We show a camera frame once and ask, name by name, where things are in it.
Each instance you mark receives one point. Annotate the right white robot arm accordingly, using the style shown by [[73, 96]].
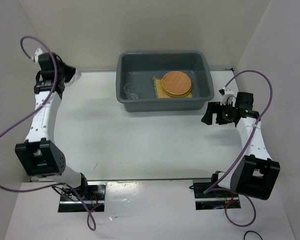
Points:
[[254, 173]]

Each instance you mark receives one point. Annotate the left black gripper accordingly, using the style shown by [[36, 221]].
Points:
[[71, 71]]

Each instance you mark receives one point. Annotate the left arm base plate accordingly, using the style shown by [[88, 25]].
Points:
[[94, 198]]

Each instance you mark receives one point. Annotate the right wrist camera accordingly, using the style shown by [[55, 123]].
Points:
[[227, 96]]

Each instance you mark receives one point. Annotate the clear plastic cup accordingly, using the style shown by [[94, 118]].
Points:
[[77, 75], [131, 91]]

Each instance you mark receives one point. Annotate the grey plastic bin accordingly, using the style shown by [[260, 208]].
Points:
[[140, 67]]

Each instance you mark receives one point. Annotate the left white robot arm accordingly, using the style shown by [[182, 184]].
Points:
[[38, 154]]

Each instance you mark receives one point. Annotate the square bamboo mat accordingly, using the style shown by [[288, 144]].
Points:
[[162, 94]]

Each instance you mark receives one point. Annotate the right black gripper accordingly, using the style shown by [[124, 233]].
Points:
[[214, 107]]

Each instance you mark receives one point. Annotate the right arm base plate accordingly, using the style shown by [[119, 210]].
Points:
[[215, 200]]

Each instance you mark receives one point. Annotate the orange round woven coaster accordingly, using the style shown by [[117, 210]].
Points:
[[176, 82]]

